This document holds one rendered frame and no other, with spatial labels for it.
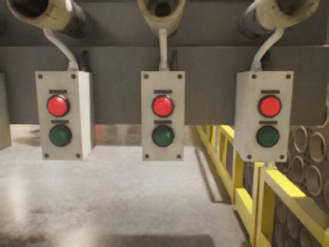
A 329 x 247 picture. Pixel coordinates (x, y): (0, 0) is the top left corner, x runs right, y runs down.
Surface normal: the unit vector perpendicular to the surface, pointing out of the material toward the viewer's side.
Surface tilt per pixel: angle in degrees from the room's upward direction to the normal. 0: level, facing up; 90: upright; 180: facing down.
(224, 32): 90
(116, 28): 90
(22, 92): 90
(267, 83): 90
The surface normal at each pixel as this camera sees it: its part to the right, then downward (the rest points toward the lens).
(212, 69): -0.02, 0.18
